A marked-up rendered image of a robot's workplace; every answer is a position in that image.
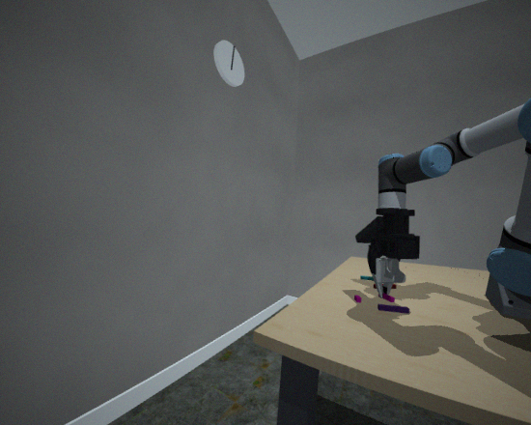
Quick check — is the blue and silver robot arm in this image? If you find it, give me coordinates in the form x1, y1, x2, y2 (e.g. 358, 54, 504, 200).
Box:
378, 98, 531, 304

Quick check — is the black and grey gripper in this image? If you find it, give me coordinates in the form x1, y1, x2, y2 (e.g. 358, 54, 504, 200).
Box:
368, 208, 420, 298

